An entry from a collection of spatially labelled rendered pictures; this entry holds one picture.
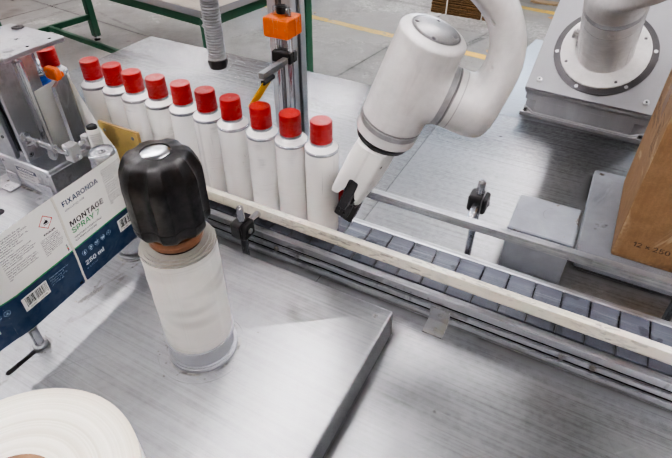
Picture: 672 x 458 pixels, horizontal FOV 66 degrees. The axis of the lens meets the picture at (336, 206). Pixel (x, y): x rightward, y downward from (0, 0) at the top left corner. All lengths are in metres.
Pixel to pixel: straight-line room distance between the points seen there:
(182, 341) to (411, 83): 0.40
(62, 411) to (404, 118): 0.47
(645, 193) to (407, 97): 0.43
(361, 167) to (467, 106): 0.16
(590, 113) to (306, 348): 0.92
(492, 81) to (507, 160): 0.57
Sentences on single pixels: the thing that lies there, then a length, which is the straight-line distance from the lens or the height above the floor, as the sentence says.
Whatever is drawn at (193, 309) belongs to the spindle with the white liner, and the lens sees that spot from 0.61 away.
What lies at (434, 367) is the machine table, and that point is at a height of 0.83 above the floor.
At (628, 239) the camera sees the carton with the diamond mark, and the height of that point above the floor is 0.89.
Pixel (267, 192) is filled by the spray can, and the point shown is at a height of 0.94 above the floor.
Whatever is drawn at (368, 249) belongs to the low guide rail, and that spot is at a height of 0.91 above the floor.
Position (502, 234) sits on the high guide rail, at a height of 0.96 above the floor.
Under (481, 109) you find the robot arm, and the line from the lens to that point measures 0.64.
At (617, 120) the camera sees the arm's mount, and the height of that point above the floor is 0.87.
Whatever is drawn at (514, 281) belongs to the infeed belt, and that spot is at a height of 0.88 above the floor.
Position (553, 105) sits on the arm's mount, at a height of 0.87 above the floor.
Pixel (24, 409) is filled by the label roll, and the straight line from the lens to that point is 0.56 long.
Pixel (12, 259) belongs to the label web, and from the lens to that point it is 0.71.
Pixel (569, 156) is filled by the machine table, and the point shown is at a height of 0.83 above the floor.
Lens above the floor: 1.44
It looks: 38 degrees down
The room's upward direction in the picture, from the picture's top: straight up
